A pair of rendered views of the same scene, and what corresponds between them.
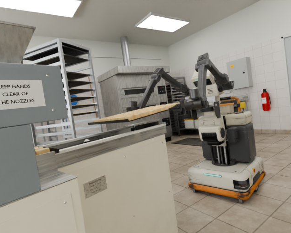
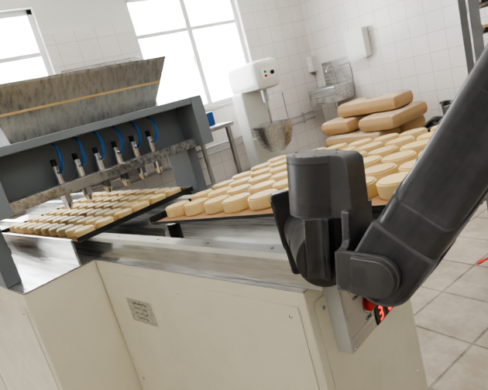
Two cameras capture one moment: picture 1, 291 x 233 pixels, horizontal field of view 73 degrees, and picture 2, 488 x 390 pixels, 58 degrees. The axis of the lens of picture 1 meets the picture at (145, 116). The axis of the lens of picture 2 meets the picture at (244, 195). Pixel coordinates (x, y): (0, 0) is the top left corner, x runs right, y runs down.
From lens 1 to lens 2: 1.42 m
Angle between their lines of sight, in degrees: 92
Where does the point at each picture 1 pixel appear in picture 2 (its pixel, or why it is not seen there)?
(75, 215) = (36, 332)
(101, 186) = (149, 317)
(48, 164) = (70, 254)
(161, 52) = not seen: outside the picture
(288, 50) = not seen: outside the picture
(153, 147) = (253, 313)
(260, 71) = not seen: outside the picture
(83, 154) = (121, 254)
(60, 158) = (99, 247)
